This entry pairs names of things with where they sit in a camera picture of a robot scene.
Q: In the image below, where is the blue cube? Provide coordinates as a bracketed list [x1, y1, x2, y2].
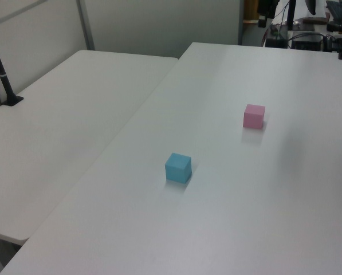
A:
[164, 152, 192, 183]

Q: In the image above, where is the pink cube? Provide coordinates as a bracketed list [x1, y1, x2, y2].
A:
[242, 104, 266, 129]

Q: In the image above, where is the white folding table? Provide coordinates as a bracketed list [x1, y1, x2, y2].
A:
[0, 49, 179, 246]

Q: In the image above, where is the small black box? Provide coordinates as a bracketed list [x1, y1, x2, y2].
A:
[265, 36, 286, 48]

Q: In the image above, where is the wooden cabinet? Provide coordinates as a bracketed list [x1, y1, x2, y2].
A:
[243, 0, 274, 24]

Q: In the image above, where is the black electronics box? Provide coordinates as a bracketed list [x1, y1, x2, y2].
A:
[290, 33, 324, 51]

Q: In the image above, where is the black monitor stand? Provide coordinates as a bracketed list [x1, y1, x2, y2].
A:
[285, 0, 297, 32]

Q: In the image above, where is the brown flat object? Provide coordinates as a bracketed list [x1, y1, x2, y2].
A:
[301, 17, 328, 25]

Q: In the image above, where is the black keyboard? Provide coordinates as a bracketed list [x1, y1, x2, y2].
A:
[326, 0, 342, 23]

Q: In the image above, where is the grey metal partition post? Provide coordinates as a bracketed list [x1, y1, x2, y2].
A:
[76, 0, 96, 51]

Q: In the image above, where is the black camera pole with base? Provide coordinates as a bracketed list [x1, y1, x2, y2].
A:
[0, 22, 25, 107]

